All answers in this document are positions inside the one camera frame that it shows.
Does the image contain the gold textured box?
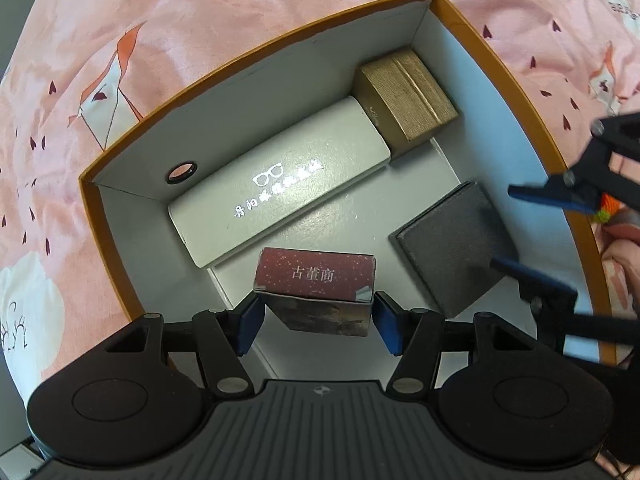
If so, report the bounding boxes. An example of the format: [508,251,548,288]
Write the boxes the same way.
[353,49,460,162]

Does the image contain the orange cardboard box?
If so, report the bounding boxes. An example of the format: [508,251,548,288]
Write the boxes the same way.
[78,0,632,372]

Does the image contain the dark grey box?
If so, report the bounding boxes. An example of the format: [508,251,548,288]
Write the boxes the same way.
[388,181,521,319]

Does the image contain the orange crochet fruit toy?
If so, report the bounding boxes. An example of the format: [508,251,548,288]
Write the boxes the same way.
[594,192,624,224]

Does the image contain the white glasses case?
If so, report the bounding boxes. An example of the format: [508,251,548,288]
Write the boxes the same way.
[167,96,392,269]

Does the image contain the pink printed bedsheet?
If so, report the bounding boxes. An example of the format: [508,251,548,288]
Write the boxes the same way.
[0,0,640,480]

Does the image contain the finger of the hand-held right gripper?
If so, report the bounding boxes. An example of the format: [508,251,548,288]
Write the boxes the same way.
[508,112,640,211]
[490,257,640,357]

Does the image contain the dark red card box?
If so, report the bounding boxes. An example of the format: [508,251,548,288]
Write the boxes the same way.
[253,247,377,338]

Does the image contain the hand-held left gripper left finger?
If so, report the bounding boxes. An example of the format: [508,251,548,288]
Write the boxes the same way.
[107,294,267,396]

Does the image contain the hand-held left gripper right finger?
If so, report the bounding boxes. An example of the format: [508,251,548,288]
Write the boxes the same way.
[372,290,532,396]

